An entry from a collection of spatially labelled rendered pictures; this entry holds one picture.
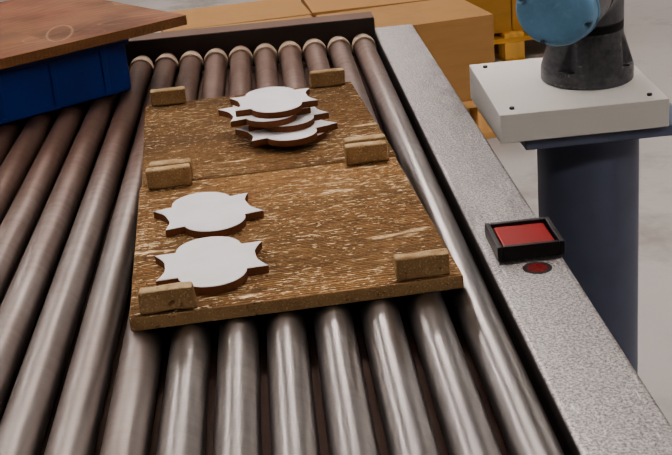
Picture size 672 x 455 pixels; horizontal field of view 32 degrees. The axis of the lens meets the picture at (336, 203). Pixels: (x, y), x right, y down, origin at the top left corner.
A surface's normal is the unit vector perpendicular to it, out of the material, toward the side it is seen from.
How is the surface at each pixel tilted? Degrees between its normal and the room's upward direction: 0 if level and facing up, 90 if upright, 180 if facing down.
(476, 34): 90
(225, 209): 0
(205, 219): 0
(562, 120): 90
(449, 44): 90
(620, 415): 0
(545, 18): 100
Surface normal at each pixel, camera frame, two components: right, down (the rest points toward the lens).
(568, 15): -0.36, 0.51
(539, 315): -0.08, -0.93
